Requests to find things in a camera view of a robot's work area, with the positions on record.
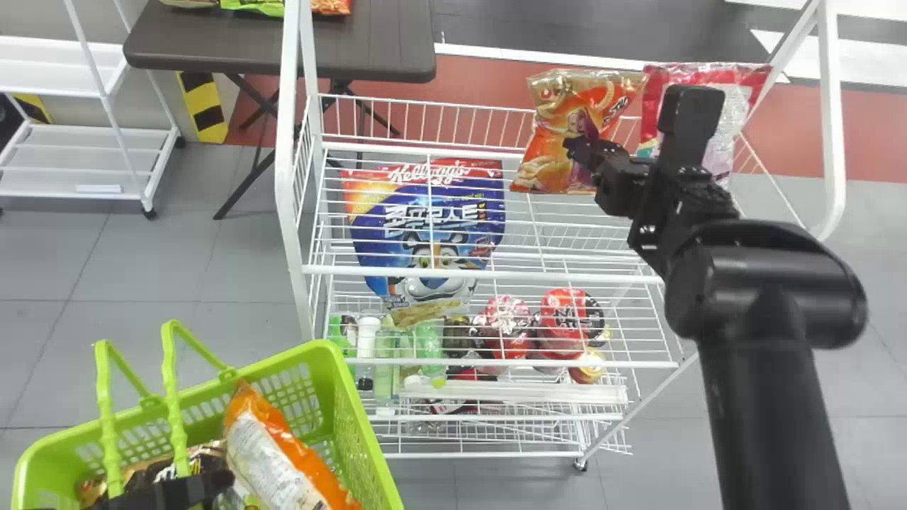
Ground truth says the white wire rack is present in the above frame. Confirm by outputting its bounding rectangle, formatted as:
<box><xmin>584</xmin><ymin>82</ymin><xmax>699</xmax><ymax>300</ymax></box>
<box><xmin>274</xmin><ymin>0</ymin><xmax>848</xmax><ymax>472</ymax></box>

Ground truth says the red snack packet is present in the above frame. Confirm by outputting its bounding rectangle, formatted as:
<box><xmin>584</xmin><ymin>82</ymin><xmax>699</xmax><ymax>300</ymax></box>
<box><xmin>636</xmin><ymin>62</ymin><xmax>772</xmax><ymax>188</ymax></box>

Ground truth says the green basket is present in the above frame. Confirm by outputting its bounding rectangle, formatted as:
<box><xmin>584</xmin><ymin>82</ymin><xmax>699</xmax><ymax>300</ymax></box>
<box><xmin>10</xmin><ymin>319</ymin><xmax>405</xmax><ymax>510</ymax></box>

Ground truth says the dark side table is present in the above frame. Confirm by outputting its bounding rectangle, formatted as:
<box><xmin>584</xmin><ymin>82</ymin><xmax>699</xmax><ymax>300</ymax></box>
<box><xmin>122</xmin><ymin>0</ymin><xmax>438</xmax><ymax>221</ymax></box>

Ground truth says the white bottle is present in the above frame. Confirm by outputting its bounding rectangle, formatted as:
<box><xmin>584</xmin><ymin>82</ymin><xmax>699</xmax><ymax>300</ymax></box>
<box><xmin>356</xmin><ymin>316</ymin><xmax>382</xmax><ymax>392</ymax></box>

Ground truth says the red noodle cup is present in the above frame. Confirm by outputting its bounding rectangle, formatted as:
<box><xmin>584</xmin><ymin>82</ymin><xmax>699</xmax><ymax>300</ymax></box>
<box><xmin>473</xmin><ymin>295</ymin><xmax>534</xmax><ymax>363</ymax></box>
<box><xmin>537</xmin><ymin>286</ymin><xmax>609</xmax><ymax>363</ymax></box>

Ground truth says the brown snack packet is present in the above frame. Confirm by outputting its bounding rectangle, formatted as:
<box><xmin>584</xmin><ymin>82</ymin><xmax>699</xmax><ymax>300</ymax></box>
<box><xmin>76</xmin><ymin>439</ymin><xmax>236</xmax><ymax>510</ymax></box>

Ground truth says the blue cereal bag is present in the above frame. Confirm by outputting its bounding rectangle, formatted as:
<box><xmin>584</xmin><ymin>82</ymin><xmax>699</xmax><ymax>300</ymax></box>
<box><xmin>339</xmin><ymin>159</ymin><xmax>508</xmax><ymax>317</ymax></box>

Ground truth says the green bottle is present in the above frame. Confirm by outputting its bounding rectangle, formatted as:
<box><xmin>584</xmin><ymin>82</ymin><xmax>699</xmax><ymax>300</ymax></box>
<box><xmin>373</xmin><ymin>315</ymin><xmax>402</xmax><ymax>406</ymax></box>
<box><xmin>414</xmin><ymin>319</ymin><xmax>448</xmax><ymax>388</ymax></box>

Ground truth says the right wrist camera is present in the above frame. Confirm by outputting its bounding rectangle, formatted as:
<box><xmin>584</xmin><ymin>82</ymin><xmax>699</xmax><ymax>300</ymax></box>
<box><xmin>657</xmin><ymin>84</ymin><xmax>726</xmax><ymax>179</ymax></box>

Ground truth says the green snack packet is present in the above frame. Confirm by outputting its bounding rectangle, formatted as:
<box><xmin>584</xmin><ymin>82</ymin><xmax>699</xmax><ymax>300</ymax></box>
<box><xmin>219</xmin><ymin>0</ymin><xmax>286</xmax><ymax>18</ymax></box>

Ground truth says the yellow black striped post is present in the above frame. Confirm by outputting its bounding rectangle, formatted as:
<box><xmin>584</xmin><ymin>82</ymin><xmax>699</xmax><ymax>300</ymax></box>
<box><xmin>176</xmin><ymin>71</ymin><xmax>230</xmax><ymax>145</ymax></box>

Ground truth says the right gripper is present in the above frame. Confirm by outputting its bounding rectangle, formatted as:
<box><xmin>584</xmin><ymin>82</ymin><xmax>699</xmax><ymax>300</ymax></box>
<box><xmin>563</xmin><ymin>135</ymin><xmax>661</xmax><ymax>219</ymax></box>

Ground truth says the white shelf trolley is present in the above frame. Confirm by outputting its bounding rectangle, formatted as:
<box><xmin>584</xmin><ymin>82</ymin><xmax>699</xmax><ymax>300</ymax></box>
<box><xmin>0</xmin><ymin>0</ymin><xmax>187</xmax><ymax>220</ymax></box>

